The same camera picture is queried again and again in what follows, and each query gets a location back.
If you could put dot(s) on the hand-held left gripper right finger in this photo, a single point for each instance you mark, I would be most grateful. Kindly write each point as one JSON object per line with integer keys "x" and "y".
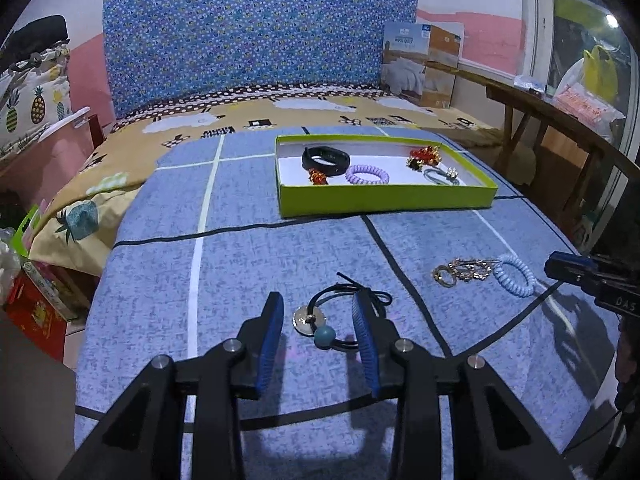
{"x": 367, "y": 352}

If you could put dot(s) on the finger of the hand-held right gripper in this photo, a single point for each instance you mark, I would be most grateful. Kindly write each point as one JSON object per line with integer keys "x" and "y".
{"x": 570, "y": 267}

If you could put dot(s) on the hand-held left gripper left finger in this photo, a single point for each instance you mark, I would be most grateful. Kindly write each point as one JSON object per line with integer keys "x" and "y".
{"x": 267, "y": 355}

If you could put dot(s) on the green shallow box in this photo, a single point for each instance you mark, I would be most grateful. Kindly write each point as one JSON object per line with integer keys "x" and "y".
{"x": 380, "y": 201}

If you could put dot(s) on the red tassel charm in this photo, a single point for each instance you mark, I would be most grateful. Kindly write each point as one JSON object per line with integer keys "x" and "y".
{"x": 317, "y": 178}

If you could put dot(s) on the red bead ornament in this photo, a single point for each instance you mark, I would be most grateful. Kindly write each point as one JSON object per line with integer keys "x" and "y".
{"x": 425, "y": 156}

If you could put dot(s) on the black smart band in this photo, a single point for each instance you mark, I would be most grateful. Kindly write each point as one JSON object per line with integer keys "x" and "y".
{"x": 340, "y": 159}

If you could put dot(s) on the blue plaid blanket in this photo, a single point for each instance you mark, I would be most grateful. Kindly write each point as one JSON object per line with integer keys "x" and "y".
{"x": 250, "y": 260}

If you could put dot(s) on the wooden bench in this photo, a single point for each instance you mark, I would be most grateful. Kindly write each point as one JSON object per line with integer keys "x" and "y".
{"x": 565, "y": 127}

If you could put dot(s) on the pink packet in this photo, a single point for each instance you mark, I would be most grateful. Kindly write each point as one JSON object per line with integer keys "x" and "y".
{"x": 585, "y": 107}

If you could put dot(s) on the small clear packet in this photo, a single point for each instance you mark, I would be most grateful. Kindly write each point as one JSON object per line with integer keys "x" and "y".
{"x": 530, "y": 83}

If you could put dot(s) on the white plastic bag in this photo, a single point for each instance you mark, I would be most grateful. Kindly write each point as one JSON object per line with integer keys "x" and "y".
{"x": 571, "y": 77}
{"x": 9, "y": 265}

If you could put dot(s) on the yellow plastic bag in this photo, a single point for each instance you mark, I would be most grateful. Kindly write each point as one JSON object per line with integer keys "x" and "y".
{"x": 600, "y": 75}

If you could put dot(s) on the red cardboard box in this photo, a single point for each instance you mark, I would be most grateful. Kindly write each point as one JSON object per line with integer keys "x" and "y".
{"x": 35, "y": 315}

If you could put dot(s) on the cardboard quilt box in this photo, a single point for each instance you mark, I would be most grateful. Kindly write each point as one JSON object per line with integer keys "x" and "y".
{"x": 417, "y": 70}

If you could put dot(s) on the yellow printed bedsheet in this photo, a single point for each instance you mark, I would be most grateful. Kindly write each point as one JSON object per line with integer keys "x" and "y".
{"x": 145, "y": 135}

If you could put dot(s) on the brown dotted cloth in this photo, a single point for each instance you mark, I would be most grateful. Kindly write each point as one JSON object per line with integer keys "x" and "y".
{"x": 250, "y": 94}

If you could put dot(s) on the green paper bag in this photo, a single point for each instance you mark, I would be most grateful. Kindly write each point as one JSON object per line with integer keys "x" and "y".
{"x": 25, "y": 225}

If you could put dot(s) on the pink storage box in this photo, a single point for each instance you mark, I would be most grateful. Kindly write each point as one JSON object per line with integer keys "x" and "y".
{"x": 45, "y": 160}

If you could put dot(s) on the blue floral headboard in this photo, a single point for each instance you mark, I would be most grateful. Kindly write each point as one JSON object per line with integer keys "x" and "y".
{"x": 250, "y": 35}

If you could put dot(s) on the pineapple print bag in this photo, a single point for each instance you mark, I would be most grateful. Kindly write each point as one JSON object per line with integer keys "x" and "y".
{"x": 35, "y": 105}

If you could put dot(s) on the black bag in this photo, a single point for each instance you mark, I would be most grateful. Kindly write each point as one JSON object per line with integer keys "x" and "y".
{"x": 35, "y": 35}

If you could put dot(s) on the white window frame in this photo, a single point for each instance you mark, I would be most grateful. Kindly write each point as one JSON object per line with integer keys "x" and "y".
{"x": 535, "y": 25}

